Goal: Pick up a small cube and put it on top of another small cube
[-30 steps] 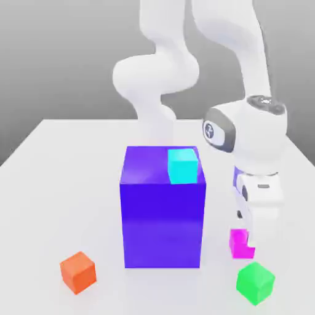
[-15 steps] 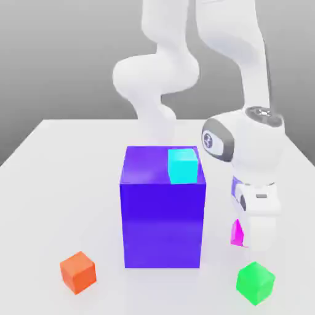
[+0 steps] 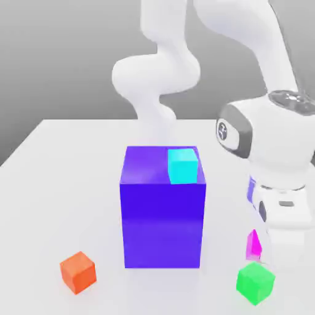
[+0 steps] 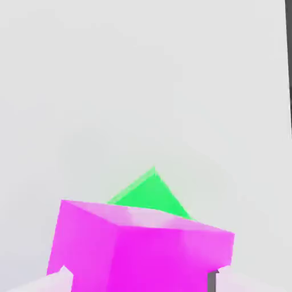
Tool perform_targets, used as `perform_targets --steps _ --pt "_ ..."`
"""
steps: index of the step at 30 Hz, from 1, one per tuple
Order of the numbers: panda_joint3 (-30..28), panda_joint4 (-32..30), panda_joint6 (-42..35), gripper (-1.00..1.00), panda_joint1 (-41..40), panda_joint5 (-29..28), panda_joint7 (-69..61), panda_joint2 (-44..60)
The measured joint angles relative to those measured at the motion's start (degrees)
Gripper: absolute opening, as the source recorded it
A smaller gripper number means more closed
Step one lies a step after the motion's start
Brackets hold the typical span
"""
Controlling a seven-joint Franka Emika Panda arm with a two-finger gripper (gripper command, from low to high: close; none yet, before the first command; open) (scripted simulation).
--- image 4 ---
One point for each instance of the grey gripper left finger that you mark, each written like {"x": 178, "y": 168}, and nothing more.
{"x": 57, "y": 281}

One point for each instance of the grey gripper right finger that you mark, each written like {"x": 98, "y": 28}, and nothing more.
{"x": 232, "y": 281}

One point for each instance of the small magenta cube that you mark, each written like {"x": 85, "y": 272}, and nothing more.
{"x": 146, "y": 255}

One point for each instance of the small green cube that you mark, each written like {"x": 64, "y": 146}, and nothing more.
{"x": 152, "y": 194}

